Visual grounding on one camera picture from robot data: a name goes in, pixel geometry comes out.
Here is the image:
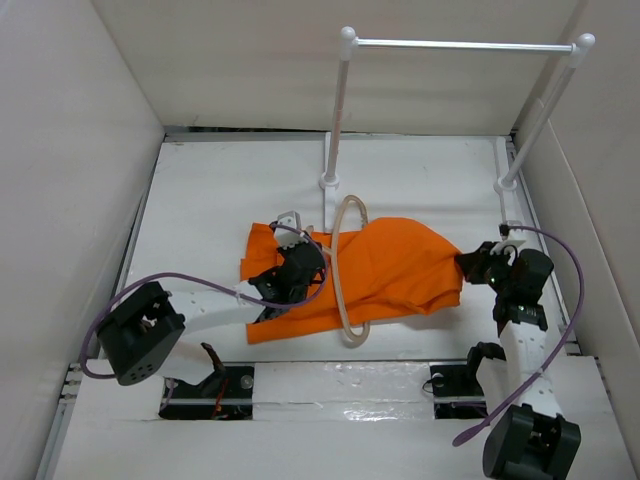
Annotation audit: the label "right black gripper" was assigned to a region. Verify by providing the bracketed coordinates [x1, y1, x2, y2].
[457, 240, 515, 295]

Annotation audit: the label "wooden clothes hanger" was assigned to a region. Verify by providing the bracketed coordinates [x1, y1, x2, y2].
[312, 195, 371, 348]

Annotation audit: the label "orange trousers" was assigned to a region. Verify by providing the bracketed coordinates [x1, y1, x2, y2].
[246, 217, 463, 345]

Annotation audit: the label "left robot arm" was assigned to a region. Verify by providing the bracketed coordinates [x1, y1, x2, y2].
[94, 239, 327, 386]

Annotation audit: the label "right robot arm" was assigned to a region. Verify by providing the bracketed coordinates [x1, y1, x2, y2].
[455, 242, 582, 479]

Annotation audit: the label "white clothes rack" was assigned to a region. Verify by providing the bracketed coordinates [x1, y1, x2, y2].
[318, 25, 596, 236]

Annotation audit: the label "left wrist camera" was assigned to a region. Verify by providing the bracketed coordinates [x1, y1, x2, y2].
[273, 210, 310, 252]

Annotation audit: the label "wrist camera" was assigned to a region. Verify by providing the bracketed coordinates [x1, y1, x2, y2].
[490, 220, 526, 255]
[273, 210, 310, 252]

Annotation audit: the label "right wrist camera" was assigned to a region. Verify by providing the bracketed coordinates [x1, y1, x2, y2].
[490, 220, 526, 255]

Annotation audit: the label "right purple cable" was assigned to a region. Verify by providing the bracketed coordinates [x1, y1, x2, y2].
[452, 223, 585, 447]

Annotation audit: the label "purple cable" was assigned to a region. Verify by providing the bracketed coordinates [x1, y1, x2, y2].
[80, 222, 330, 401]
[452, 223, 585, 447]

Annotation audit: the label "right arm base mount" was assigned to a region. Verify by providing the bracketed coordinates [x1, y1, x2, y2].
[422, 342, 506, 420]

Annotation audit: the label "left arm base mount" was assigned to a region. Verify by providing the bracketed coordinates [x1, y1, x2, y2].
[158, 342, 255, 421]

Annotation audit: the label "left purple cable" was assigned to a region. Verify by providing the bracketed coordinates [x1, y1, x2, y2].
[80, 222, 330, 401]

